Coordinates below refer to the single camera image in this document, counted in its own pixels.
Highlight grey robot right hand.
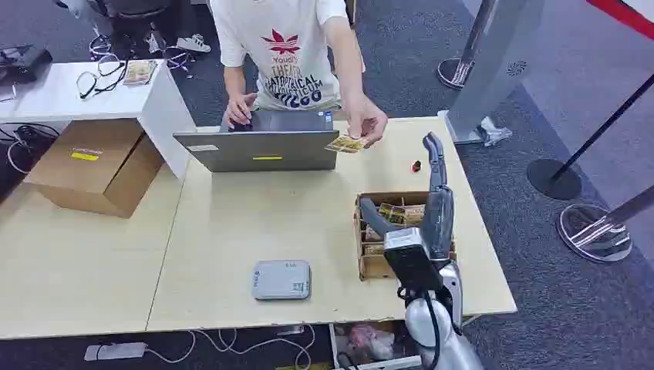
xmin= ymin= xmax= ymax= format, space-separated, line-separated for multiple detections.
xmin=359 ymin=131 xmax=456 ymax=261

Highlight yellow printed card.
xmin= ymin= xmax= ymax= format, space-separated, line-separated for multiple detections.
xmin=325 ymin=134 xmax=369 ymax=155

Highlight yellow cards in box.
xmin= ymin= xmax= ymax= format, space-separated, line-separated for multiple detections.
xmin=377 ymin=202 xmax=426 ymax=227

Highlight wooden card box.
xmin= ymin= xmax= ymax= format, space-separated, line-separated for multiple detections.
xmin=352 ymin=191 xmax=457 ymax=282

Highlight crumpled clear plastic wrap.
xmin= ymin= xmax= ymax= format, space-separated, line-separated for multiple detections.
xmin=476 ymin=116 xmax=514 ymax=149

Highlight person's left hand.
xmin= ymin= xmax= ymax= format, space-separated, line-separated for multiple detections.
xmin=347 ymin=96 xmax=388 ymax=149

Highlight person's hand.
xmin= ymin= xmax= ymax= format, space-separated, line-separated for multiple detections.
xmin=347 ymin=96 xmax=388 ymax=149
xmin=224 ymin=92 xmax=258 ymax=130

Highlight black stanchion with round base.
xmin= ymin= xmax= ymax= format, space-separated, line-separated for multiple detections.
xmin=526 ymin=72 xmax=654 ymax=202

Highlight white bin with plastic bag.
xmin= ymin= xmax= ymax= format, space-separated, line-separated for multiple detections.
xmin=329 ymin=320 xmax=423 ymax=370

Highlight grey stanchion with striped base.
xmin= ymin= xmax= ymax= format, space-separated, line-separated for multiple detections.
xmin=436 ymin=0 xmax=497 ymax=92

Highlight chrome stanchion with round base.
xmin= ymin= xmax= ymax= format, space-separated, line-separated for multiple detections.
xmin=555 ymin=184 xmax=654 ymax=264

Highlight grey standing pillar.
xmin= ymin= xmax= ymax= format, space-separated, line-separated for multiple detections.
xmin=437 ymin=0 xmax=546 ymax=146

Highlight grey laptop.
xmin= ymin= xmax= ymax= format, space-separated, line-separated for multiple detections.
xmin=172 ymin=109 xmax=341 ymax=173

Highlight person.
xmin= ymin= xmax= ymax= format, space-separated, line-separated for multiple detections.
xmin=208 ymin=0 xmax=388 ymax=149

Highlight person's right hand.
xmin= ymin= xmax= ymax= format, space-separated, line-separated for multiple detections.
xmin=224 ymin=92 xmax=258 ymax=130

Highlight white shoe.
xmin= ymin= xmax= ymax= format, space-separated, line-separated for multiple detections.
xmin=175 ymin=32 xmax=212 ymax=55

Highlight stack of printed cards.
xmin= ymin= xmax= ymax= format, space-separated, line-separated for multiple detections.
xmin=122 ymin=59 xmax=158 ymax=87

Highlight white power adapter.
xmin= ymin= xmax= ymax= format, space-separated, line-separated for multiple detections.
xmin=83 ymin=341 xmax=149 ymax=363

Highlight brown cardboard box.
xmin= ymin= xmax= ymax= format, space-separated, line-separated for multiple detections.
xmin=23 ymin=118 xmax=166 ymax=220

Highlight black office chair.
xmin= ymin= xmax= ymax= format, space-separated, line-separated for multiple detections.
xmin=53 ymin=0 xmax=177 ymax=55

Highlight white side table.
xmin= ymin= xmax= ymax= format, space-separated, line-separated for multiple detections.
xmin=0 ymin=59 xmax=197 ymax=179

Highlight black device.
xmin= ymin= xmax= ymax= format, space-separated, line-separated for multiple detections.
xmin=0 ymin=44 xmax=54 ymax=86

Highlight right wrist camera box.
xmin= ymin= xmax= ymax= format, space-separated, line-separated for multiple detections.
xmin=383 ymin=227 xmax=443 ymax=293

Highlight white cable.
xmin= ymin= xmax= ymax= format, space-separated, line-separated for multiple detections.
xmin=145 ymin=323 xmax=317 ymax=370

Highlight black cable loop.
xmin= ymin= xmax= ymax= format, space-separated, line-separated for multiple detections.
xmin=76 ymin=52 xmax=130 ymax=101

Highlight black cables bundle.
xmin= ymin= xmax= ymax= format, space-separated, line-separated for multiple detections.
xmin=0 ymin=122 xmax=61 ymax=176

